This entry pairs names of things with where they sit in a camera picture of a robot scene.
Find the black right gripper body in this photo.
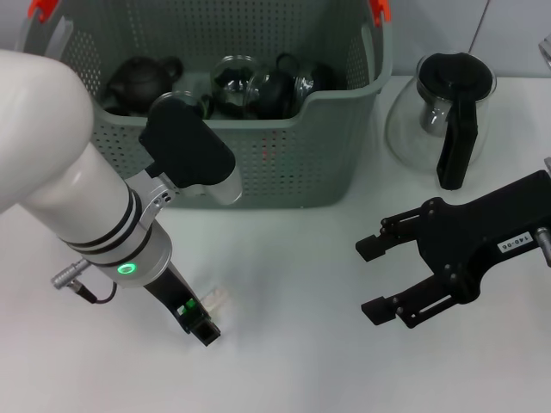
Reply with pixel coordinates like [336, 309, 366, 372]
[416, 170, 551, 305]

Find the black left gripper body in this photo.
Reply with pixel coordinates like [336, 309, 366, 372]
[143, 263, 204, 336]

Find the grey-green perforated storage bin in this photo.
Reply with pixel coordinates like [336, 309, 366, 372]
[19, 0, 393, 211]

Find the white two-stud plate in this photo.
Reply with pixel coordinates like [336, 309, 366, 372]
[201, 287, 230, 314]

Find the black clay teapot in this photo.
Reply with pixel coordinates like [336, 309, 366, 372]
[102, 55, 184, 116]

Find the left arm grey cable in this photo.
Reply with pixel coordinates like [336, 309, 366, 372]
[51, 264, 118, 305]

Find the glass pitcher with black handle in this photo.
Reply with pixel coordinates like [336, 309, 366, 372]
[385, 50, 498, 191]

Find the orange bin handle clip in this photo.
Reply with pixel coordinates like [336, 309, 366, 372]
[26, 0, 59, 22]
[368, 0, 393, 28]

